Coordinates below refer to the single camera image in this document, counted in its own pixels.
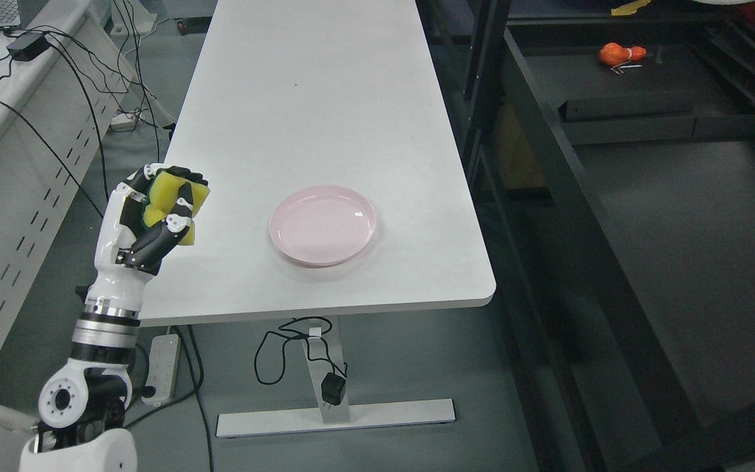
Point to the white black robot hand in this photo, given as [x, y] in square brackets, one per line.
[128, 256]

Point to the green yellow sponge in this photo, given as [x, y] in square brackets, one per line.
[172, 184]

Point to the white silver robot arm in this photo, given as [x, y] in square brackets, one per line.
[82, 407]

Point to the black metal shelf rack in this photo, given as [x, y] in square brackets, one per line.
[619, 204]

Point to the white floor power strip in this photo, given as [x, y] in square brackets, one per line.
[124, 122]

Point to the white perforated side desk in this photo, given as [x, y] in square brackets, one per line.
[52, 112]

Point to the pink round plate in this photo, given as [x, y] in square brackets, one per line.
[323, 226]

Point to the white table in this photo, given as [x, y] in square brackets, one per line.
[291, 94]

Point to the black power adapter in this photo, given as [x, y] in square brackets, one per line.
[28, 46]

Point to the orange toy object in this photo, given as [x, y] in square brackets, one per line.
[613, 54]

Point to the black plug adapter with cable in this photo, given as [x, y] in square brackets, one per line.
[311, 332]

